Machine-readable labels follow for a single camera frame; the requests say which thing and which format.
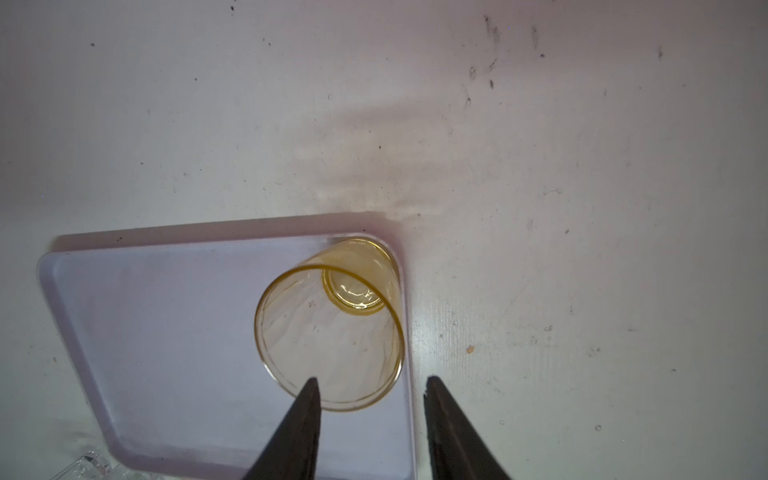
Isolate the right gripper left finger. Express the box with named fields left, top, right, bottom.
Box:
left=243, top=377, right=322, bottom=480

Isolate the yellow plastic cup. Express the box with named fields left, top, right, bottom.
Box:
left=254, top=236, right=406, bottom=412

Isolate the lilac plastic tray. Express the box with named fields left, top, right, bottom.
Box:
left=38, top=232, right=416, bottom=479

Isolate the clear cup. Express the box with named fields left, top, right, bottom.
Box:
left=52, top=450, right=159, bottom=480

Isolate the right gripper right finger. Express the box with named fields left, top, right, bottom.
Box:
left=424, top=376, right=512, bottom=480

